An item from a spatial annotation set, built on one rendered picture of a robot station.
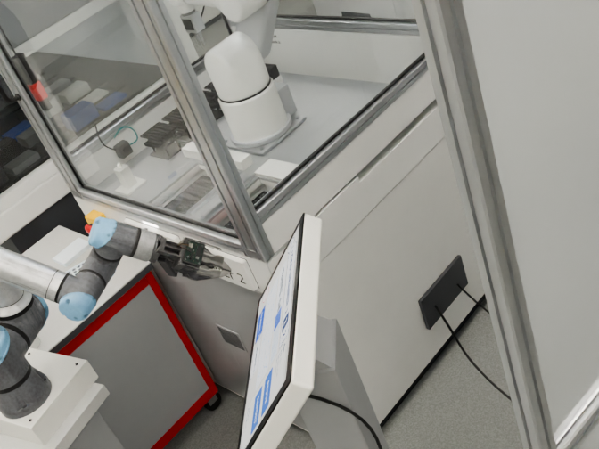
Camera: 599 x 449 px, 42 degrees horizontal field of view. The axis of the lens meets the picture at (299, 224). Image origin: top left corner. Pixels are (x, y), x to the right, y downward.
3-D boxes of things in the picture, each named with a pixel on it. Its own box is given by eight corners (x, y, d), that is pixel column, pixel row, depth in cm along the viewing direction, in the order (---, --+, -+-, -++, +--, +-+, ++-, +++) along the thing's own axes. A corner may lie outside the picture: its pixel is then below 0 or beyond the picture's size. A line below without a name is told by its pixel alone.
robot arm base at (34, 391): (30, 421, 212) (12, 397, 207) (-10, 416, 219) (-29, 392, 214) (61, 379, 223) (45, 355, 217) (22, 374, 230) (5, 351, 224)
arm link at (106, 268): (70, 286, 196) (82, 260, 189) (89, 257, 204) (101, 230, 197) (99, 300, 197) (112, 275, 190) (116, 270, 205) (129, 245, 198)
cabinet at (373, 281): (360, 470, 268) (284, 302, 223) (176, 371, 338) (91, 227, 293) (503, 289, 314) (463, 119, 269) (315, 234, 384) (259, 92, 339)
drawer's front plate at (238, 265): (255, 291, 229) (242, 264, 223) (192, 267, 248) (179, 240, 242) (258, 288, 229) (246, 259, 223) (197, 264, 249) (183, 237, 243)
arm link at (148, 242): (129, 260, 196) (136, 230, 199) (146, 265, 197) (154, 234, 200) (135, 254, 189) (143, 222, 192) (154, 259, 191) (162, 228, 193)
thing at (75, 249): (66, 267, 284) (63, 264, 283) (53, 261, 290) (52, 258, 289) (93, 245, 290) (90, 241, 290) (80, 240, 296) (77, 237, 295)
